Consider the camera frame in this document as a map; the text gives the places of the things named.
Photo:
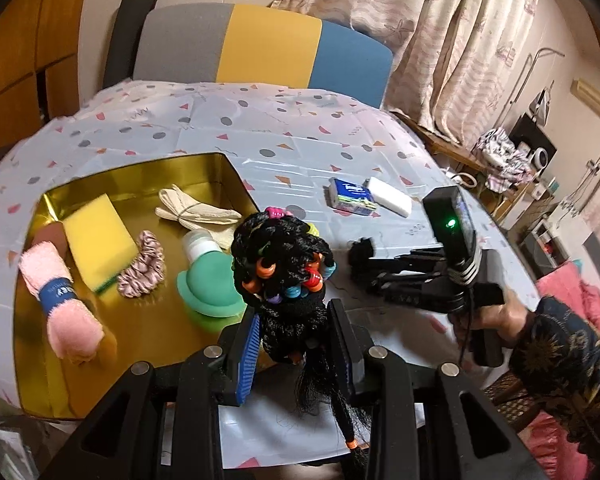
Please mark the person's right hand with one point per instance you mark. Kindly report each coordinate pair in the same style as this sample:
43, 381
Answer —
507, 320

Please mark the black braided beaded wig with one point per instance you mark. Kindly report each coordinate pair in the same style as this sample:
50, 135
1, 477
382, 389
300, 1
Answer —
275, 240

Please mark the clothes iron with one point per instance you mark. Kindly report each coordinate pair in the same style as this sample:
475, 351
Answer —
541, 105

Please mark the pink frilly bedding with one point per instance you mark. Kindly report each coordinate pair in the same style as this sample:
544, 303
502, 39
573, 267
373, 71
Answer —
562, 282

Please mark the grey yellow blue chair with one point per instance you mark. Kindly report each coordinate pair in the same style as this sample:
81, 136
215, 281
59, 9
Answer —
270, 45

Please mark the patterned white tablecloth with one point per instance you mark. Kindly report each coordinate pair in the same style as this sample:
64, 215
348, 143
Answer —
280, 125

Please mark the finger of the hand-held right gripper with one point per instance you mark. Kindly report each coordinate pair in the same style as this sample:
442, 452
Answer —
415, 290
410, 261

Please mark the brown woven seat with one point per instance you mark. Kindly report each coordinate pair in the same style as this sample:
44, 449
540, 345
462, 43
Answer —
512, 400

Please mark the gold metal tray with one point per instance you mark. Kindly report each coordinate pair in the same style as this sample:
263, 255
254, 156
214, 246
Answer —
145, 340

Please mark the white rectangular block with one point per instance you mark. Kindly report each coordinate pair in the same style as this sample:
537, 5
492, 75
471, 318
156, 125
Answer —
390, 198

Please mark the green silicone bottle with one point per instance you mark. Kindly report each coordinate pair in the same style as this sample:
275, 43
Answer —
210, 285

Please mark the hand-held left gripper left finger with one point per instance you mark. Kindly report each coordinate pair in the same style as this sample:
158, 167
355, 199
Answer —
245, 355

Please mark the beige wall air conditioner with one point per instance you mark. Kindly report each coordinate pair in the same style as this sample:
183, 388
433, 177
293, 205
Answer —
597, 97

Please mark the yellow sponge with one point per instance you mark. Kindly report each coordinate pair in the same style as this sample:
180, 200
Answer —
97, 240

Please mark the pink towel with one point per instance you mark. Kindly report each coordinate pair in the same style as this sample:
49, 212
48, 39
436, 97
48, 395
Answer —
75, 330

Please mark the beige patterned curtain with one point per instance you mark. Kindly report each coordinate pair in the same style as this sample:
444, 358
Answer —
455, 35

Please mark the pink striped scrunchie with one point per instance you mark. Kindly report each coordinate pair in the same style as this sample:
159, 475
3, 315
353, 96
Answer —
152, 250

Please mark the blue tissue packet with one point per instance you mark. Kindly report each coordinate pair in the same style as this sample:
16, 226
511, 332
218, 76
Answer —
352, 195

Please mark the beige gauze cloth roll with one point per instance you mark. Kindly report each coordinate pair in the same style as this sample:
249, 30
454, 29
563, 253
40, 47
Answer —
190, 210

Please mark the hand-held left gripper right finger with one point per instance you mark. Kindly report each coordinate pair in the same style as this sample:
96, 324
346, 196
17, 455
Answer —
342, 355

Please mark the crumpled patterned cloth pile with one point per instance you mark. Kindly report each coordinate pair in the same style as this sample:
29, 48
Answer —
500, 152

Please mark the wooden cabinet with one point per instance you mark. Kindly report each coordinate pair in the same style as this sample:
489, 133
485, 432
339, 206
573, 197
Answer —
10, 85

